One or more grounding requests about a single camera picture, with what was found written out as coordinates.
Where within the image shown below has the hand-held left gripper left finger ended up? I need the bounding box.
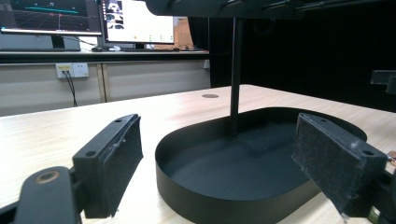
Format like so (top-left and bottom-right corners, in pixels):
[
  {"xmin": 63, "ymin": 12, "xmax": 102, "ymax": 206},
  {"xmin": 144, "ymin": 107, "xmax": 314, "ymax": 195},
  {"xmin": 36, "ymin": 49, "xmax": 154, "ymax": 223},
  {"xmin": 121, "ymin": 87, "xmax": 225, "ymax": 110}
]
[{"xmin": 72, "ymin": 113, "xmax": 144, "ymax": 219}]

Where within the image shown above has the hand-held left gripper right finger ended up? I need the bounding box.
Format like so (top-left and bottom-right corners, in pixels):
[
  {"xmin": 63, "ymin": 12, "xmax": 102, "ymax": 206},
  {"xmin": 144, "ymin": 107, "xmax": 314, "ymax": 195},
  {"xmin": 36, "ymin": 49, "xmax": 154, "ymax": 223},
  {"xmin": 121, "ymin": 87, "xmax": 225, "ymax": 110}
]
[{"xmin": 291, "ymin": 112, "xmax": 389, "ymax": 218}]

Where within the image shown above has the black two-tier tray stand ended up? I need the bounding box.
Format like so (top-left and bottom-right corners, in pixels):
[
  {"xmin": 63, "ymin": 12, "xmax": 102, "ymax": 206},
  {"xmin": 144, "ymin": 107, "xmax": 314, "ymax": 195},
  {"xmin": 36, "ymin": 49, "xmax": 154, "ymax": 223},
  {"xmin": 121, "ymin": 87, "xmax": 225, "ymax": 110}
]
[{"xmin": 144, "ymin": 0, "xmax": 396, "ymax": 224}]

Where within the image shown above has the black curtain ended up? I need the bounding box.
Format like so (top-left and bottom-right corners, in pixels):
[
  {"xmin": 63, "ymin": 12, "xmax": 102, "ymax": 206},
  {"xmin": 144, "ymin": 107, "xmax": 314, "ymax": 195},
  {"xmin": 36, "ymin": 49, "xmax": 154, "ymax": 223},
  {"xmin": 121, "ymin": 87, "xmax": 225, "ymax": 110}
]
[{"xmin": 187, "ymin": 12, "xmax": 396, "ymax": 114}]

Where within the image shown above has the black-edged background desk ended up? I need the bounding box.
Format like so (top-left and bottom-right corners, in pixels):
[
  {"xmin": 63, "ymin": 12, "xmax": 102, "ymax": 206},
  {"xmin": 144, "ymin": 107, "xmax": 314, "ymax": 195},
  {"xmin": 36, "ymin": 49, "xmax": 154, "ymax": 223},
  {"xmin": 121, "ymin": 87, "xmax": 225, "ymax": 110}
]
[{"xmin": 0, "ymin": 49, "xmax": 210, "ymax": 65}]

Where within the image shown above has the black keyboard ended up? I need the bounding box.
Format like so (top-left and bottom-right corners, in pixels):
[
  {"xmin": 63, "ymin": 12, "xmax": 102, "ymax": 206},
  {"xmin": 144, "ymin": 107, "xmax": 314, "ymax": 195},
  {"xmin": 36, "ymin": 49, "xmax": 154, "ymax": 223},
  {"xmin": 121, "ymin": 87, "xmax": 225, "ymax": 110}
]
[{"xmin": 120, "ymin": 47, "xmax": 181, "ymax": 52}]

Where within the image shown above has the white-screen computer monitor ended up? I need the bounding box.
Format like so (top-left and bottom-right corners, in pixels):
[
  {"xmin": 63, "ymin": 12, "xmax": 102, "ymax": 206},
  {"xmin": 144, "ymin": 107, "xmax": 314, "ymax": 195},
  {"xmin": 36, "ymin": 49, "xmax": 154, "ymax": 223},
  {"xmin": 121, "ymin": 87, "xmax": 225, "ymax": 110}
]
[{"xmin": 99, "ymin": 0, "xmax": 176, "ymax": 45}]

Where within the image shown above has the brown cardboard box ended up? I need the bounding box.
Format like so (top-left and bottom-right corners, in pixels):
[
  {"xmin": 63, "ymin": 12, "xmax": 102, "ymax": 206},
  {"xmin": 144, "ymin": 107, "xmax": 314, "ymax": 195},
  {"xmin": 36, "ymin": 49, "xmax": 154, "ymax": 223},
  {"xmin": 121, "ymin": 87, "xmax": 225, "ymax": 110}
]
[{"xmin": 173, "ymin": 16, "xmax": 195, "ymax": 50}]

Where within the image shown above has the dark-screen computer monitor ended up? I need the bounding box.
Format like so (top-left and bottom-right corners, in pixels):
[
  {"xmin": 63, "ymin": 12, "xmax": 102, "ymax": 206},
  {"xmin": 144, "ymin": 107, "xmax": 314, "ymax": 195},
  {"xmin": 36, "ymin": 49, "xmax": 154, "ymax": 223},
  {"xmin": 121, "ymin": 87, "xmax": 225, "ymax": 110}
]
[{"xmin": 0, "ymin": 0, "xmax": 103, "ymax": 36}]

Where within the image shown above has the black power cable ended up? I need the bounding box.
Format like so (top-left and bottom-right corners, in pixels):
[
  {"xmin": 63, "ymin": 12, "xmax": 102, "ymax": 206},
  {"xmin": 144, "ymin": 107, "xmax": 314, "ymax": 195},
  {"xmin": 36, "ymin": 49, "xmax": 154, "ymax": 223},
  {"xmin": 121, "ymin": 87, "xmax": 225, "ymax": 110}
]
[{"xmin": 63, "ymin": 70, "xmax": 78, "ymax": 107}]

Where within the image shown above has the grey metal bracket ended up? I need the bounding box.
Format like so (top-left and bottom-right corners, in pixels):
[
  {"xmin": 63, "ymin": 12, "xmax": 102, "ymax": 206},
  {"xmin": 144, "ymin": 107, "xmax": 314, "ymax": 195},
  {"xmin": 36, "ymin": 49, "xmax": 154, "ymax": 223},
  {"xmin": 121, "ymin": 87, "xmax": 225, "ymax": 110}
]
[{"xmin": 370, "ymin": 69, "xmax": 396, "ymax": 95}]

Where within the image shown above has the white wall socket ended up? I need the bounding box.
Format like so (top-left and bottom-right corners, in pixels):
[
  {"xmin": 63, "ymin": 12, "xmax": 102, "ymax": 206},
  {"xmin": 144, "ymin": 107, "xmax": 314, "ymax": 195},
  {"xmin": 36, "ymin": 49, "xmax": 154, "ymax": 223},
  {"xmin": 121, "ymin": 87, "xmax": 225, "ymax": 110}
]
[{"xmin": 55, "ymin": 63, "xmax": 90, "ymax": 79}]

